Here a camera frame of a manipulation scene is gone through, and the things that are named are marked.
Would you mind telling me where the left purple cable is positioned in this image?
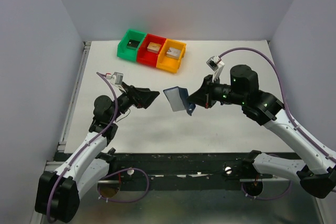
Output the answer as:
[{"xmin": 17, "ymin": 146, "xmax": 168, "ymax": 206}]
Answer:
[{"xmin": 46, "ymin": 71, "xmax": 123, "ymax": 221}]

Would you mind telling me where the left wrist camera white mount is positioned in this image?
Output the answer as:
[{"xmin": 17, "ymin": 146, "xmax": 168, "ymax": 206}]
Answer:
[{"xmin": 106, "ymin": 72, "xmax": 124, "ymax": 91}]

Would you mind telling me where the blue leather card holder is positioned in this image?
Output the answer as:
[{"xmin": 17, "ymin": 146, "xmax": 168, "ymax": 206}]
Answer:
[{"xmin": 163, "ymin": 86, "xmax": 196, "ymax": 116}]

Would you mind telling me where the green plastic bin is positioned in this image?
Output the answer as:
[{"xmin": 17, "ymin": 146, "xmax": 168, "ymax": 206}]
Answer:
[{"xmin": 117, "ymin": 29, "xmax": 147, "ymax": 62}]

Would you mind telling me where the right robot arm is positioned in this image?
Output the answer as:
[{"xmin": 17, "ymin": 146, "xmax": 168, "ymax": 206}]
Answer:
[{"xmin": 187, "ymin": 65, "xmax": 335, "ymax": 199}]

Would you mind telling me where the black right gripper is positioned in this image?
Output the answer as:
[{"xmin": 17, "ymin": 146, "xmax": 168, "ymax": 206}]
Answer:
[{"xmin": 187, "ymin": 73, "xmax": 246, "ymax": 108}]

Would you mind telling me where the grey block in yellow bin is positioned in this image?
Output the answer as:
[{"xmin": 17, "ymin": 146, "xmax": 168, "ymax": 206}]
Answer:
[{"xmin": 166, "ymin": 47, "xmax": 181, "ymax": 59}]

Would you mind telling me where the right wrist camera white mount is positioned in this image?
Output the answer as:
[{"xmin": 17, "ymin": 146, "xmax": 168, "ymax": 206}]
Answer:
[{"xmin": 206, "ymin": 56, "xmax": 225, "ymax": 83}]

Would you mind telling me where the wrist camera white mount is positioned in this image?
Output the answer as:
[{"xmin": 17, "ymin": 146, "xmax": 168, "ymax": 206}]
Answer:
[
  {"xmin": 206, "ymin": 56, "xmax": 225, "ymax": 83},
  {"xmin": 106, "ymin": 72, "xmax": 124, "ymax": 91}
]

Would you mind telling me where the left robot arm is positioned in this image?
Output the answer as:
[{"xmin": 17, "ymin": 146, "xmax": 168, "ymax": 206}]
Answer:
[{"xmin": 35, "ymin": 83, "xmax": 160, "ymax": 223}]

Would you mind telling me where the yellow plastic bin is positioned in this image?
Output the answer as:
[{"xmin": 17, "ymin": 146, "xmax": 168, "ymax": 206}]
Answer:
[{"xmin": 156, "ymin": 39, "xmax": 186, "ymax": 73}]

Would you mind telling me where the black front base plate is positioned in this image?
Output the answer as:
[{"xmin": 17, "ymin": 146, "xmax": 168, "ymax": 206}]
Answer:
[{"xmin": 97, "ymin": 153, "xmax": 272, "ymax": 191}]

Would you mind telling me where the black block in green bin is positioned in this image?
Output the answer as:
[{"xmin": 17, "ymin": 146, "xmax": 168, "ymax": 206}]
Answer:
[{"xmin": 127, "ymin": 39, "xmax": 140, "ymax": 50}]

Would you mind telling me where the wooden block in red bin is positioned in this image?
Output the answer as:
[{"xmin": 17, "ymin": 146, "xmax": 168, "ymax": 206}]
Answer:
[{"xmin": 147, "ymin": 42, "xmax": 161, "ymax": 53}]

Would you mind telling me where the aluminium table edge rail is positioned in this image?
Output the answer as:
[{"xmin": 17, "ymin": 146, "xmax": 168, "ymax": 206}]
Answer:
[{"xmin": 57, "ymin": 41, "xmax": 92, "ymax": 152}]

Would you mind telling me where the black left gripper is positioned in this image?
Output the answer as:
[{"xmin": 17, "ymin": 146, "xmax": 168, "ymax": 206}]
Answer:
[{"xmin": 109, "ymin": 81, "xmax": 160, "ymax": 122}]

